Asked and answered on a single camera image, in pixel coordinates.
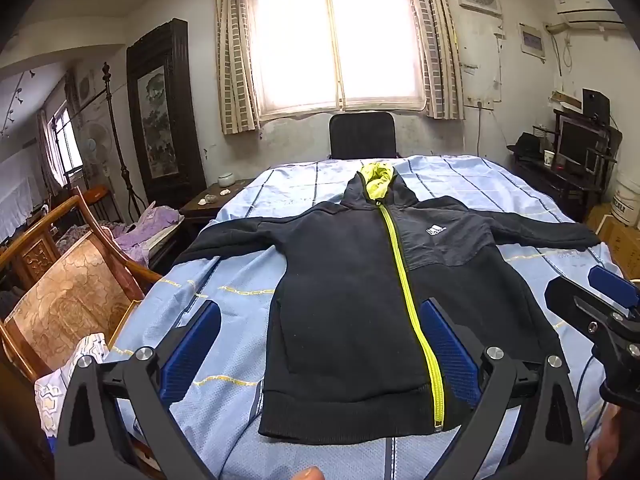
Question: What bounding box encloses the light blue checked bed sheet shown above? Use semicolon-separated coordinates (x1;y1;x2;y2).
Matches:
35;154;626;480

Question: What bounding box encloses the black office chair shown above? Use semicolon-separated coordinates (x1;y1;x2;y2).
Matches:
329;112;398;160

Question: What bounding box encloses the dark wooden side table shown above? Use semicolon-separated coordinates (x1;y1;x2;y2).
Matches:
179;178;256;241

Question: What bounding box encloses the computer monitor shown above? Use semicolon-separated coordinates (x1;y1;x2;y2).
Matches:
557;117;601;168

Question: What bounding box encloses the metal coat stand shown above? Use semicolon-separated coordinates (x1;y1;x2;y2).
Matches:
102;62;146;221

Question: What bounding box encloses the carved wooden armchair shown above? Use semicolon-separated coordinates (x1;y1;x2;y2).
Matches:
0;187;163;381

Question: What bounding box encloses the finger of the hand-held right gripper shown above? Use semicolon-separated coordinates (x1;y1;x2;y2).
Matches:
544;276;640;348
588;265;640;317

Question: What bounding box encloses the bright window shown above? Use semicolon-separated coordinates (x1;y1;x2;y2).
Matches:
245;0;426;116

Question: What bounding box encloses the small wall frame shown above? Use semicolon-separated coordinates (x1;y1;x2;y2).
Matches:
519;22;547;59

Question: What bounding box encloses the cardboard box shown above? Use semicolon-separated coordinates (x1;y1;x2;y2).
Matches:
585;205;640;281

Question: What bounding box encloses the black speaker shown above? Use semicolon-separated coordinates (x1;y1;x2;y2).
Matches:
582;88;611;126

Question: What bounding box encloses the white plastic bucket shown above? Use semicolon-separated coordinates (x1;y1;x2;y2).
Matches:
612;170;640;228

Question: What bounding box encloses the black hooded jacket yellow zipper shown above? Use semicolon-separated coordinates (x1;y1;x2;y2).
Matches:
172;161;601;446

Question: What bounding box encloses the black hat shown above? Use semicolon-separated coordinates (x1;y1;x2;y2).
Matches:
507;132;543;158

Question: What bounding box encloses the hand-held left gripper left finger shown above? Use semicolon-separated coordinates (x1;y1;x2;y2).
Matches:
54;300;222;480

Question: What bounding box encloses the dark wooden desk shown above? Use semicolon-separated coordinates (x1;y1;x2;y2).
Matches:
510;152;608;221

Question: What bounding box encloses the checked beige curtain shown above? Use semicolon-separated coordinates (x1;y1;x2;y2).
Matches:
404;0;466;121
214;0;262;136

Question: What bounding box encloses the purple cloth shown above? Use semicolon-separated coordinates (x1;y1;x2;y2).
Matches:
107;202;183;266

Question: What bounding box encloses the white standing fan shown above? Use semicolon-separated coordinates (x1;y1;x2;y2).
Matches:
80;122;113;181

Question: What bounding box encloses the white patterned cloth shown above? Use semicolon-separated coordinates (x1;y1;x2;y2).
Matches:
34;332;108;438

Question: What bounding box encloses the dark framed painting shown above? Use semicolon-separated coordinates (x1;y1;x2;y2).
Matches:
126;18;207;196

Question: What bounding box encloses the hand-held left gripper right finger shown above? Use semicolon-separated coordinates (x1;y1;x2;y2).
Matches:
420;297;587;480

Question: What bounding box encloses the person's right hand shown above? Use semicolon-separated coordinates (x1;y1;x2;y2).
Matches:
587;407;625;480

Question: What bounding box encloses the white air conditioner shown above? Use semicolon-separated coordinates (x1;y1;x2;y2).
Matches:
552;0;626;23

